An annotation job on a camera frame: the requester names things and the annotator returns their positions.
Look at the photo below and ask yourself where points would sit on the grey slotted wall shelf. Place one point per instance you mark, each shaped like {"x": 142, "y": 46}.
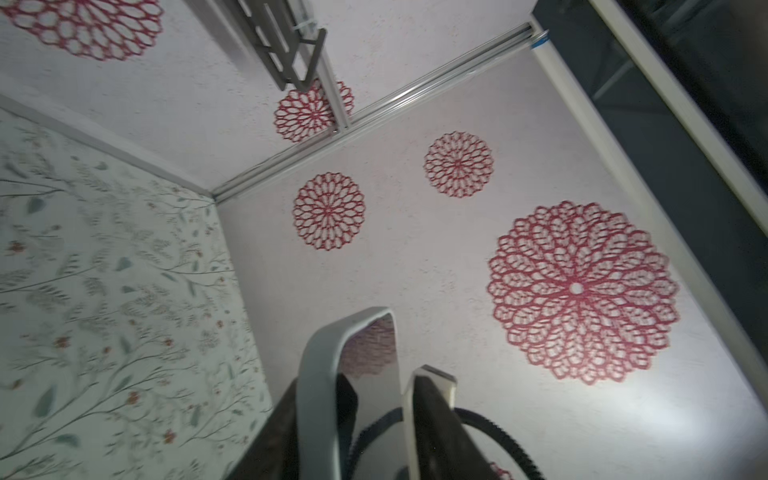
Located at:
{"x": 284, "y": 38}

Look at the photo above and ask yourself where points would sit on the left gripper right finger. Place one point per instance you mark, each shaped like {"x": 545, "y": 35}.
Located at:
{"x": 444, "y": 449}

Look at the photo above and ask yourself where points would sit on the grey phone case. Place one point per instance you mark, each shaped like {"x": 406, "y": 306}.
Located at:
{"x": 349, "y": 400}

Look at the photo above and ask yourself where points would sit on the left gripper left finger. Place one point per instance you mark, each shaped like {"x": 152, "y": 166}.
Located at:
{"x": 274, "y": 452}

